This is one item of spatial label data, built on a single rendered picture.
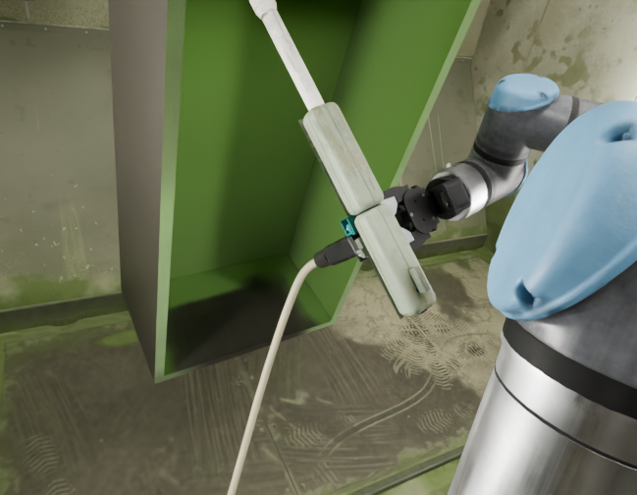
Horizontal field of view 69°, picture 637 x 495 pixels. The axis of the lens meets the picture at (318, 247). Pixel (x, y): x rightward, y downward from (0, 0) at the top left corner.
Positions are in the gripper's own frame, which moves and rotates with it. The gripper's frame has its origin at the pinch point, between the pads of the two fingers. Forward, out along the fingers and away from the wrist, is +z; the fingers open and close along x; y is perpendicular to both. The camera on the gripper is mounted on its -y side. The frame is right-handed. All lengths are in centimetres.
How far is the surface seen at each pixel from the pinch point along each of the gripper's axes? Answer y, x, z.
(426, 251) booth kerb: 161, -30, -146
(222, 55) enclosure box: 41, 51, -13
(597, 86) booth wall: 68, 14, -207
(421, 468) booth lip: 87, -85, -41
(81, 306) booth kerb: 162, 19, 32
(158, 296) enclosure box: 52, 6, 20
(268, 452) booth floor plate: 106, -56, 0
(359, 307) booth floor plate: 147, -36, -80
